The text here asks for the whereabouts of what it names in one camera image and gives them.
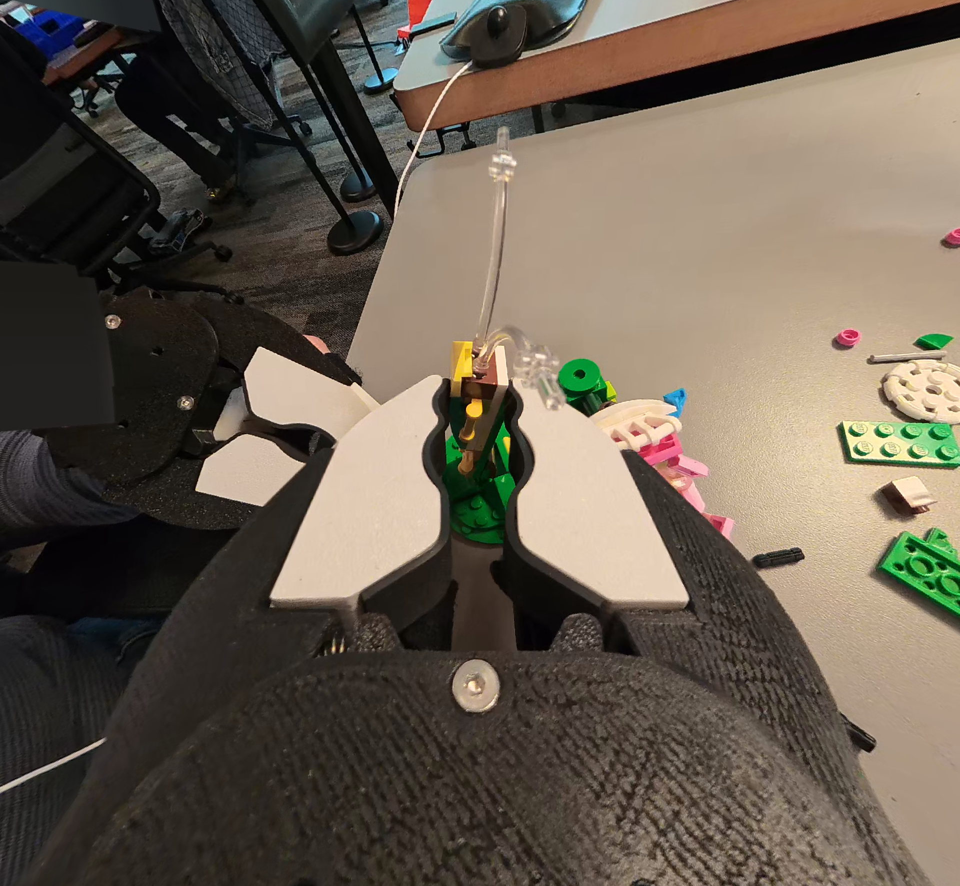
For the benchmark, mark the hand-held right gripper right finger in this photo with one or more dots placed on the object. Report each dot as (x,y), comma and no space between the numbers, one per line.
(592,519)

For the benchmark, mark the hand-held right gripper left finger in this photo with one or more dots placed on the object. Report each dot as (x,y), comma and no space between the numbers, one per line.
(367,504)

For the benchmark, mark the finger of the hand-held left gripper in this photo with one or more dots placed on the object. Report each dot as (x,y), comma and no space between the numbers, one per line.
(300,391)
(247,470)

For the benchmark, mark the green brick leaf model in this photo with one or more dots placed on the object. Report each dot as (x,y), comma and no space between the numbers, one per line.
(480,511)

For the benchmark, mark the teal yellow brick insect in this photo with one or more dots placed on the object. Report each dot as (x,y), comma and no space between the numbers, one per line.
(480,391)

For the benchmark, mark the person's left forearm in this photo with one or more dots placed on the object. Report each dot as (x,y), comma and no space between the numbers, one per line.
(45,481)

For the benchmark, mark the grey desk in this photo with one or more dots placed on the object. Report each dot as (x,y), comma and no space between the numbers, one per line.
(712,264)

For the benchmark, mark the pink white brick flower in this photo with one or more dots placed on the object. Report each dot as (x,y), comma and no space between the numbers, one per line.
(660,444)

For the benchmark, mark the black brick pin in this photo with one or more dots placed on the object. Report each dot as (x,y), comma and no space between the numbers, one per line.
(859,734)
(778,558)

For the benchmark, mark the black office chair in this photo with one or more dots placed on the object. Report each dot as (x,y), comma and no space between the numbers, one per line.
(75,174)

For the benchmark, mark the person's dark trousers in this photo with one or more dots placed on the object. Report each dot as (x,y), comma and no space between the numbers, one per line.
(60,676)

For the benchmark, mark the green studded brick plate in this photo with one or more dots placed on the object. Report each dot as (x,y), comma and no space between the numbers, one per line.
(896,444)

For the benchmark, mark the small brown brick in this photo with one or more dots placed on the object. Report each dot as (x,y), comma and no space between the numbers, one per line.
(907,495)

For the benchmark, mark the green brick plate with holes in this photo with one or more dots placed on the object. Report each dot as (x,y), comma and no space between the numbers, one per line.
(922,571)

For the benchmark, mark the grey brick bar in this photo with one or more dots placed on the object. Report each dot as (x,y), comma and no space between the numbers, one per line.
(907,357)

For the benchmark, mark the mesh back office chair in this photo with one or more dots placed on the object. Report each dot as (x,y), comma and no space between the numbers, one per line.
(202,24)

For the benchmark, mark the white round brick plate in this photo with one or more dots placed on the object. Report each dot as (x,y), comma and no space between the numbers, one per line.
(926,391)

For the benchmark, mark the blue storage bins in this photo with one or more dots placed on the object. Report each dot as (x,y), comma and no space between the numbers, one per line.
(52,31)

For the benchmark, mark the small green wedge brick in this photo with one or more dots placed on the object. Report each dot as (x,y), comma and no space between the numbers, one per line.
(934,341)

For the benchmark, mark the dark table with black legs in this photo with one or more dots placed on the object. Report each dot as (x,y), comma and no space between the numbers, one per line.
(315,1)

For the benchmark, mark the black flat device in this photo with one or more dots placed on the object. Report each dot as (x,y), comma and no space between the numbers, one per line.
(433,24)

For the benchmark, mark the black round tag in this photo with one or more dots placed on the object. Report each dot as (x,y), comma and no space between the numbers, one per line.
(499,24)

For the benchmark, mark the grey table with wooden edge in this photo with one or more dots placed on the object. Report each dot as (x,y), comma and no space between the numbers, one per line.
(750,16)

